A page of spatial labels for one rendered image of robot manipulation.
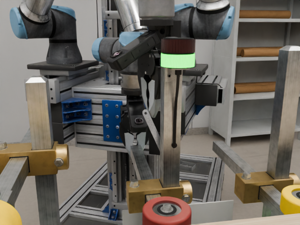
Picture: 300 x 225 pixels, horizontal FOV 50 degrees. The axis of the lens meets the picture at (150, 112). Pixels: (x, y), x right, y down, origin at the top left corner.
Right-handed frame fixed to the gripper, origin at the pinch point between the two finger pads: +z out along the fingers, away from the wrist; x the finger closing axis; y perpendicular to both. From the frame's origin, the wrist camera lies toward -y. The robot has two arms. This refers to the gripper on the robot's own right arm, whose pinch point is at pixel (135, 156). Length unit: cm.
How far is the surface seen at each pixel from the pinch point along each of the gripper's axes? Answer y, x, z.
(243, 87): 215, -139, 28
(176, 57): -33.4, -2.9, -32.5
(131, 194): -28.8, 4.4, -4.7
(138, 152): -5.6, -0.1, -3.8
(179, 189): -28.9, -5.6, -4.9
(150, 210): -41.7, 2.9, -9.2
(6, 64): 230, 90, 3
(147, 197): -30.0, 1.3, -4.3
